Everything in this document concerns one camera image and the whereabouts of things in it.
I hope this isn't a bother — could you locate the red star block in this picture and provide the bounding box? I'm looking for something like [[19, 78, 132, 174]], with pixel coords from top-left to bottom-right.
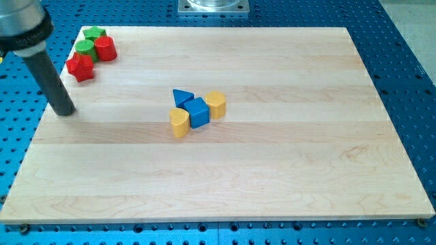
[[66, 52, 94, 82]]

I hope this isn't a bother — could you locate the blue cube block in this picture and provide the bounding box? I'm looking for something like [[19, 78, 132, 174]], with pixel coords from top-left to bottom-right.
[[184, 97, 210, 129]]

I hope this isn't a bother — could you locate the green cylinder block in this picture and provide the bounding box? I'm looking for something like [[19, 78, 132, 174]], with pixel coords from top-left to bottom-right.
[[74, 39, 99, 63]]

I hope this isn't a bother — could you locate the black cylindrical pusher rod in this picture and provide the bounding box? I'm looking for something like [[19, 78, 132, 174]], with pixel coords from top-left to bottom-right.
[[23, 50, 75, 116]]

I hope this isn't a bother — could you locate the yellow heart block right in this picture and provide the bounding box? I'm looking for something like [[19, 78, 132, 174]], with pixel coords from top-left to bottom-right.
[[204, 91, 226, 119]]

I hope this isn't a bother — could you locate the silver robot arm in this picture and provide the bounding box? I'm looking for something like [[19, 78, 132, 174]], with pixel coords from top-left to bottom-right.
[[1, 0, 75, 116]]

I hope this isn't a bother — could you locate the light wooden board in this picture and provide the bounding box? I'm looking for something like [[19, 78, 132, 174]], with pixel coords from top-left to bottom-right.
[[1, 27, 435, 224]]

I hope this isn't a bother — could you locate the green star block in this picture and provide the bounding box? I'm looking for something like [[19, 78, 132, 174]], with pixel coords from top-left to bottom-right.
[[82, 26, 107, 42]]

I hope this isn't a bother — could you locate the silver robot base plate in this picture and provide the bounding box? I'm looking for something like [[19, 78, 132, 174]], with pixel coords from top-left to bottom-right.
[[178, 0, 250, 14]]

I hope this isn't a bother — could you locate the yellow heart block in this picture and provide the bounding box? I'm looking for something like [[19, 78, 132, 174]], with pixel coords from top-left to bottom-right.
[[169, 108, 190, 138], [204, 91, 226, 119]]

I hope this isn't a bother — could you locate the red cylinder block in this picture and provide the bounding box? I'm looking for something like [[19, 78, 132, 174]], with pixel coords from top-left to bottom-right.
[[94, 36, 117, 61]]

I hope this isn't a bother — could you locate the blue triangle block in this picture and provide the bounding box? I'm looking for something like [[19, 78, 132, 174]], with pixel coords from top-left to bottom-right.
[[172, 88, 194, 109]]

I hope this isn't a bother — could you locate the yellow heart block left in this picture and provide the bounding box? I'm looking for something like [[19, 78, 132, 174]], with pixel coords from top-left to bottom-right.
[[169, 108, 190, 138]]

